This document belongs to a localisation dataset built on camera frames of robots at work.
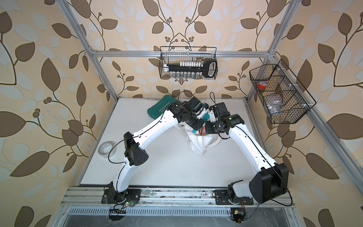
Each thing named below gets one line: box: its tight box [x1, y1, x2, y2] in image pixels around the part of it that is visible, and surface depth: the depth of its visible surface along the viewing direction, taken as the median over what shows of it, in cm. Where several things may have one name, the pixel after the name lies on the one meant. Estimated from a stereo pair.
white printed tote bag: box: [177, 123, 221, 155], surface depth 83 cm
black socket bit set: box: [163, 59, 218, 79], surface depth 86 cm
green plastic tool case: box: [147, 94, 180, 120], surface depth 111 cm
